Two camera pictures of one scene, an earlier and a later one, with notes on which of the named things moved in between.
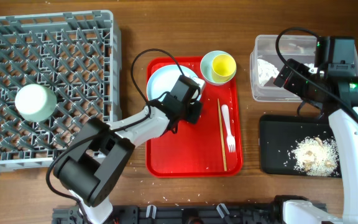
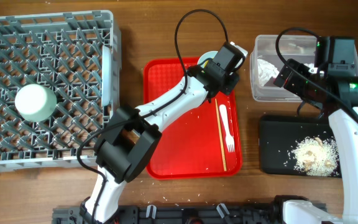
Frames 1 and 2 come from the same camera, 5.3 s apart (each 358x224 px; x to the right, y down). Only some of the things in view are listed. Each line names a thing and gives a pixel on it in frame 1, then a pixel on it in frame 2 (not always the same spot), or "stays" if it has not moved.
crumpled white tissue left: (265, 71) stays
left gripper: (194, 116) -> (233, 83)
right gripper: (292, 83) stays
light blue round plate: (165, 78) -> (106, 74)
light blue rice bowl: (35, 102) stays
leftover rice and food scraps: (317, 156) stays
